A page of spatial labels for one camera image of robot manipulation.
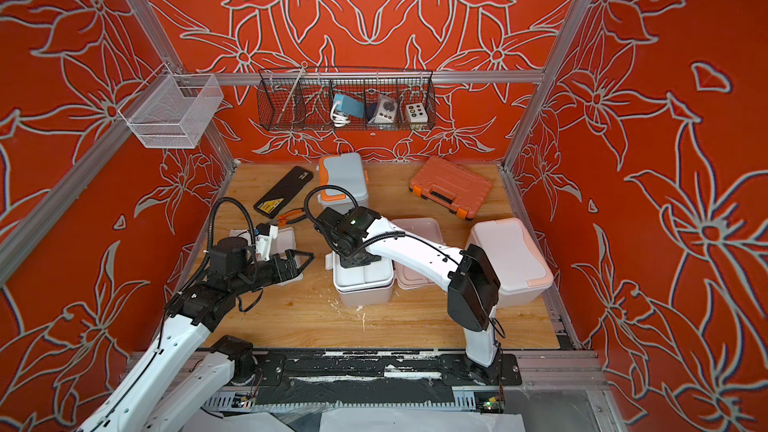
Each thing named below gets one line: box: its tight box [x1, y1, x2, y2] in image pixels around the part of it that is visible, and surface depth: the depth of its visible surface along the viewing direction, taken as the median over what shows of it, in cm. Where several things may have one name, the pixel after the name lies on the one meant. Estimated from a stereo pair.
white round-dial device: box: [369, 94, 398, 124], surface depth 93 cm
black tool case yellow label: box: [253, 166, 314, 219], surface depth 113 cm
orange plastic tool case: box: [409, 156, 493, 220], surface depth 108 cm
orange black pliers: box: [276, 209, 307, 227], surface depth 106 cm
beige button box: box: [406, 102, 428, 123], surface depth 96 cm
